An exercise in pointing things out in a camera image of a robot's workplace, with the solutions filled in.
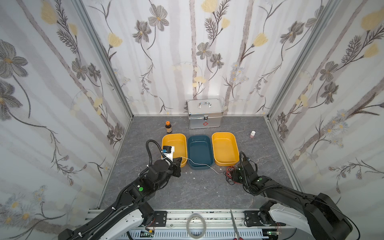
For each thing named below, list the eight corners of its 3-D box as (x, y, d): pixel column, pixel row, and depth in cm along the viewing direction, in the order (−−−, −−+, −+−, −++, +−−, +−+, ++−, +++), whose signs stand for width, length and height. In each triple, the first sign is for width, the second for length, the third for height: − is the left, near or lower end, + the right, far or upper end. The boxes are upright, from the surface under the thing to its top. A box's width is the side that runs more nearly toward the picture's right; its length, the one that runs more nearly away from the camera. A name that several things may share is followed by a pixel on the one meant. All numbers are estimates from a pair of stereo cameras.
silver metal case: (187, 129, 114) (186, 114, 102) (188, 111, 127) (187, 97, 114) (220, 129, 115) (223, 115, 102) (217, 112, 127) (220, 97, 115)
